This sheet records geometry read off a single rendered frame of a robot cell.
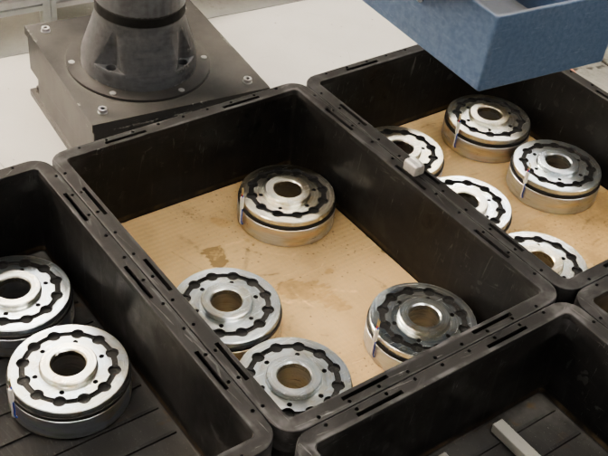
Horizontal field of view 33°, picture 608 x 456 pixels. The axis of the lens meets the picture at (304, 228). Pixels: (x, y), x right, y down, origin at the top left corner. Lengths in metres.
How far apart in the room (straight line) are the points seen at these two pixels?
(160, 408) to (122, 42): 0.56
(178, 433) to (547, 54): 0.45
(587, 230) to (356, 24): 0.72
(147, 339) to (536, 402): 0.35
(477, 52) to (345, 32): 0.87
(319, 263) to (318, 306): 0.06
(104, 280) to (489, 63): 0.38
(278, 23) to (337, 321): 0.84
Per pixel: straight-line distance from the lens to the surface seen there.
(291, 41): 1.68
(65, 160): 1.00
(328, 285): 1.02
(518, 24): 0.87
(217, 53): 1.43
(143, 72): 1.32
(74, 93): 1.33
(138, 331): 0.89
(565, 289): 0.92
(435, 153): 1.17
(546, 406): 0.96
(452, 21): 0.89
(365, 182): 1.06
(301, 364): 0.89
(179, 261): 1.03
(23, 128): 1.46
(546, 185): 1.16
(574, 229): 1.16
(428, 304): 0.96
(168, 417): 0.89
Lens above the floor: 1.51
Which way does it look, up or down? 39 degrees down
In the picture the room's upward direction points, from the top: 7 degrees clockwise
